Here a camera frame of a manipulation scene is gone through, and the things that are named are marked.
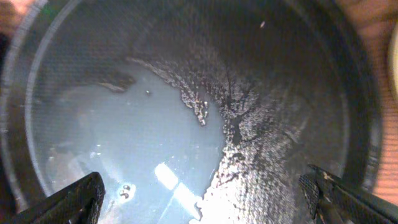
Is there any black round tray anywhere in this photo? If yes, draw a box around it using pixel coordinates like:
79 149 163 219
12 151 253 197
1 0 381 223

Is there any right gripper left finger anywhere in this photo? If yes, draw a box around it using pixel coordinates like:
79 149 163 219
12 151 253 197
9 172 106 224

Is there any pale green plate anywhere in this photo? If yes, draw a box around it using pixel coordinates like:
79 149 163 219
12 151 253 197
387 26 398 102

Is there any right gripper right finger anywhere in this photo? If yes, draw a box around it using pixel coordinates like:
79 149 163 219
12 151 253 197
298 164 397 224

